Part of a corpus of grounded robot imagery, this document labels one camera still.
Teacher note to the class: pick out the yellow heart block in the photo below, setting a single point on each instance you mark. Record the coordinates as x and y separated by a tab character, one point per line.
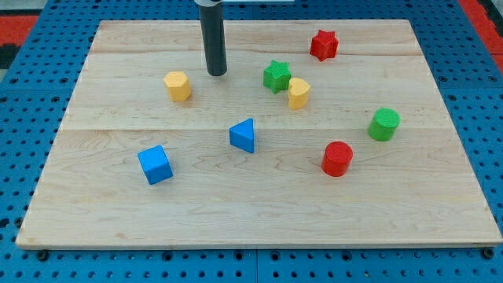
298	93

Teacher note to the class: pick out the green star block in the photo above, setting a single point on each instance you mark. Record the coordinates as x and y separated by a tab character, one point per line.
276	76

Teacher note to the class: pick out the red star block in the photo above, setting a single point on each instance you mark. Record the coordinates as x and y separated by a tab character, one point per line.
324	45

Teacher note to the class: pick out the blue triangle block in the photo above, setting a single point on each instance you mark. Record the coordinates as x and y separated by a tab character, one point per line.
242	135

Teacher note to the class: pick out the light wooden board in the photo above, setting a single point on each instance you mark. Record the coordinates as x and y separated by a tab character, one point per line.
416	190

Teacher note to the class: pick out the red cylinder block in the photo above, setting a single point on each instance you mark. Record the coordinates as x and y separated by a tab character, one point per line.
337	158

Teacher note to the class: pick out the yellow hexagon block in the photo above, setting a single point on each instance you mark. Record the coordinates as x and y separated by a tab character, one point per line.
178	86

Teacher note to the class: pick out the blue cube block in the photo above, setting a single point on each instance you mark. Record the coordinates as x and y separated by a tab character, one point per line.
155	164

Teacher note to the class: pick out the green cylinder block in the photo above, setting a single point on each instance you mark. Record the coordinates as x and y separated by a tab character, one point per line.
384	124

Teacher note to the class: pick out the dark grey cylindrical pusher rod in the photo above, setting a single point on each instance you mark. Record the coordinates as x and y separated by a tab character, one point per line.
212	28

